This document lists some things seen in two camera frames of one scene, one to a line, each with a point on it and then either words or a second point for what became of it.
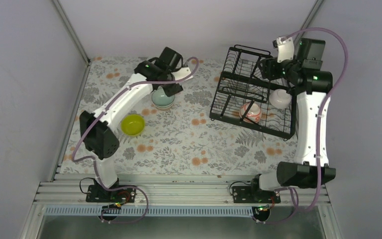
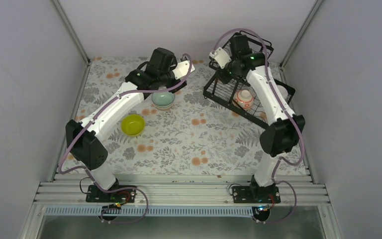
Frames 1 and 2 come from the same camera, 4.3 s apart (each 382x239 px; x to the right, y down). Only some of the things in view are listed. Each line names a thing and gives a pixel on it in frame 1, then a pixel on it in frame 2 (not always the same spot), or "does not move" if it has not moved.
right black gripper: x=268 y=70 → x=226 y=79
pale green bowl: x=160 y=99 does not move
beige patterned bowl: x=163 y=108 does not move
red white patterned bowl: x=255 y=112 → x=245 y=98
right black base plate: x=244 y=194 does not move
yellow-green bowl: x=133 y=124 does not move
